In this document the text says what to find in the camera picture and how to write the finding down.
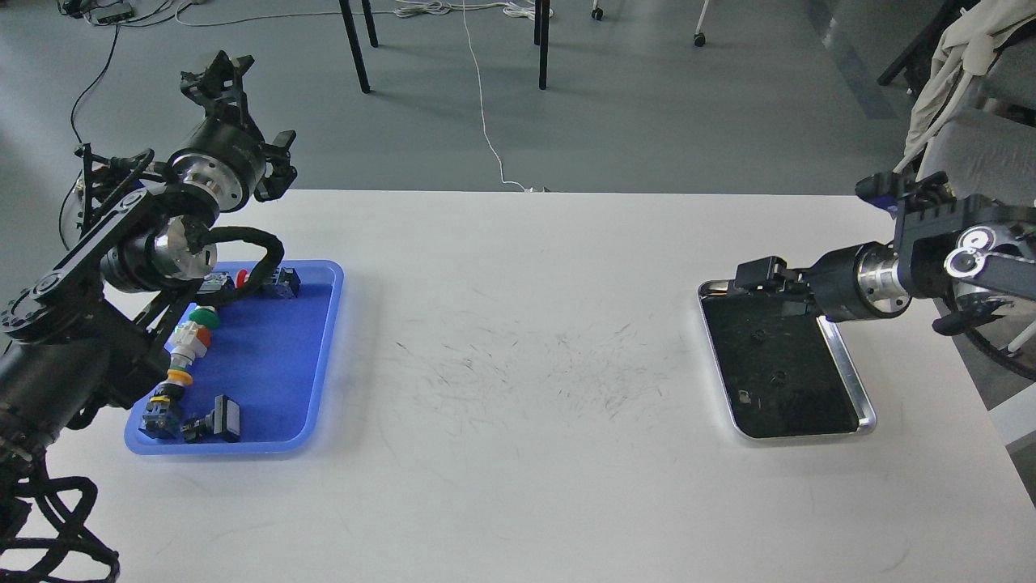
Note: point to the black table leg right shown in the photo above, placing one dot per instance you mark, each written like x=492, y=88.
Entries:
x=541, y=19

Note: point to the yellow push button switch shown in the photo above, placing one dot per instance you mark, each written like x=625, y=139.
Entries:
x=163, y=415

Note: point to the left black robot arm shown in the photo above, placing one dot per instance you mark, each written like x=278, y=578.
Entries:
x=130, y=304

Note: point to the blue plastic tray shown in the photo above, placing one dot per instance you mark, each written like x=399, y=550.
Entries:
x=269, y=356

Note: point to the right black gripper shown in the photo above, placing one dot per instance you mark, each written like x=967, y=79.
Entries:
x=857, y=283

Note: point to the grey office chair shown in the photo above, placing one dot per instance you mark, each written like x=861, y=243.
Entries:
x=988, y=146

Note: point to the silver metal tray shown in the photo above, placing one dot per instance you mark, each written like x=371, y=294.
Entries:
x=785, y=371

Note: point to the beige cloth on chair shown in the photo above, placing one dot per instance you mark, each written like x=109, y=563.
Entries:
x=965, y=52

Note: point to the green push button switch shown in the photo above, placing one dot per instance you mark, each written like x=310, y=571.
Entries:
x=205, y=314

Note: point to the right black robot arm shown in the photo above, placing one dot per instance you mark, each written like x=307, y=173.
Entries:
x=975, y=254

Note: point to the red button black switch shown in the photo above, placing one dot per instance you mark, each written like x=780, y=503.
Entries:
x=281, y=283

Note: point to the white orange push button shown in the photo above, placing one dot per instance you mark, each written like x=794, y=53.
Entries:
x=190, y=342

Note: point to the black table leg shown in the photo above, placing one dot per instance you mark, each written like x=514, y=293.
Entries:
x=541, y=19
x=354, y=42

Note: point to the black square switch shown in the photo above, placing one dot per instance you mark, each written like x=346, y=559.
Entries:
x=223, y=423

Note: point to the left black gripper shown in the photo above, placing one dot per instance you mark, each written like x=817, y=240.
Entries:
x=226, y=161

